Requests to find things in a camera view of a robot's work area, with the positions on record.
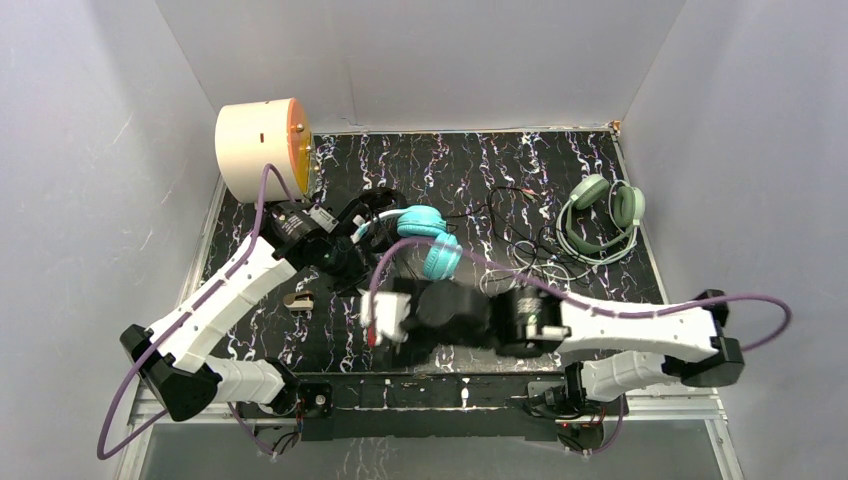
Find cream cylindrical drum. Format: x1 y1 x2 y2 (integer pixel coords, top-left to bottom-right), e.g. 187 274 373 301
214 98 313 203

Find small tan white clip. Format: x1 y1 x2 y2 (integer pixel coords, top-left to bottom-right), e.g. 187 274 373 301
283 290 315 312

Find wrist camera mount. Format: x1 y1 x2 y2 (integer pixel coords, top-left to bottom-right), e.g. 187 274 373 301
307 204 339 233
360 291 411 347

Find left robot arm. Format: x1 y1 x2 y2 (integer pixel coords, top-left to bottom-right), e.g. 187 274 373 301
120 199 371 422

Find black headphones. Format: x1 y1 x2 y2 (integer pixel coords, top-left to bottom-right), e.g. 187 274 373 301
336 187 410 253

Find green headphones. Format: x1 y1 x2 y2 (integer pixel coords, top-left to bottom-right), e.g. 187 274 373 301
556 174 646 257

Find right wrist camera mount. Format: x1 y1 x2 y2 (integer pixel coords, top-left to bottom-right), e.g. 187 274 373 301
360 291 411 347

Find green headphone cable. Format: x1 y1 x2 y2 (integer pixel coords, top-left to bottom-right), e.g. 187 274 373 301
478 218 640 299

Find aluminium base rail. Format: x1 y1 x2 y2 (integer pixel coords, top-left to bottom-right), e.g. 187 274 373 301
118 373 742 479

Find teal cat-ear headphones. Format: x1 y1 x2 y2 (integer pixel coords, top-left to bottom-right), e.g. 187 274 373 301
351 205 462 281

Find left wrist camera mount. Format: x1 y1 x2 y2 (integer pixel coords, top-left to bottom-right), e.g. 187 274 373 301
307 204 339 233

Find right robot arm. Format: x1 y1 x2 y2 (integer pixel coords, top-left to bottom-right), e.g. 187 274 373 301
402 280 745 414

